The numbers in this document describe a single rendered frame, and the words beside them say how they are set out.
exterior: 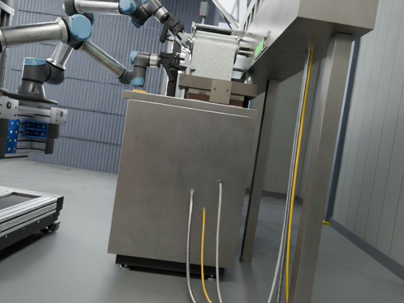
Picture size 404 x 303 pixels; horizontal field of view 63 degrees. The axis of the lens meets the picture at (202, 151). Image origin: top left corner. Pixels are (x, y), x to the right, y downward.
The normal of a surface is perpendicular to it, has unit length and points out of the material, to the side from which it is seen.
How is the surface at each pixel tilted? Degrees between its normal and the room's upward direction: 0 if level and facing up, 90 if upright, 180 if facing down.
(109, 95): 90
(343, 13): 90
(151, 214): 90
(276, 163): 90
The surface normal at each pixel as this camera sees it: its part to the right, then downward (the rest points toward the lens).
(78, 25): 0.75, 0.08
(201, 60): 0.04, 0.04
